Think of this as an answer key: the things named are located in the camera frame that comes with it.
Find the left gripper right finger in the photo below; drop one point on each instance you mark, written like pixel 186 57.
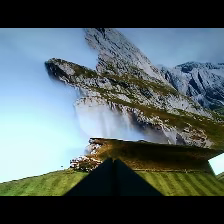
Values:
pixel 133 183

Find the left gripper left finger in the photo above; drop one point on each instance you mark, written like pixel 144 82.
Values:
pixel 95 183

